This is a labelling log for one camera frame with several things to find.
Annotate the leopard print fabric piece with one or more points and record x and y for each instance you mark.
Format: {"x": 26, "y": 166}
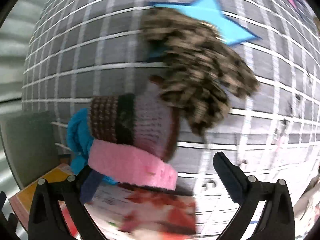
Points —
{"x": 201, "y": 68}

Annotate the blue cloth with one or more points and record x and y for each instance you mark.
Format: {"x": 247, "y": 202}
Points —
{"x": 79, "y": 139}

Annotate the grey checked star blanket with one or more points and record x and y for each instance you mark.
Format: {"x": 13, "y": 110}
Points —
{"x": 82, "y": 48}

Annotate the white red tissue pack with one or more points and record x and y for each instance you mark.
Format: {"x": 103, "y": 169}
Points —
{"x": 128, "y": 212}

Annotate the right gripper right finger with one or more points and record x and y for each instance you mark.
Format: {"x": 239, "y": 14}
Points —
{"x": 277, "y": 219}

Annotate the small pink foam sponge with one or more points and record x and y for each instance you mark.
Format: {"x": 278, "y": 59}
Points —
{"x": 128, "y": 164}

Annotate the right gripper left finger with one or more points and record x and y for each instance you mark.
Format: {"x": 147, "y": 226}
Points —
{"x": 46, "y": 220}

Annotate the brown purple knitted hat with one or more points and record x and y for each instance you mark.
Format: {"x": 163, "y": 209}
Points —
{"x": 144, "y": 120}

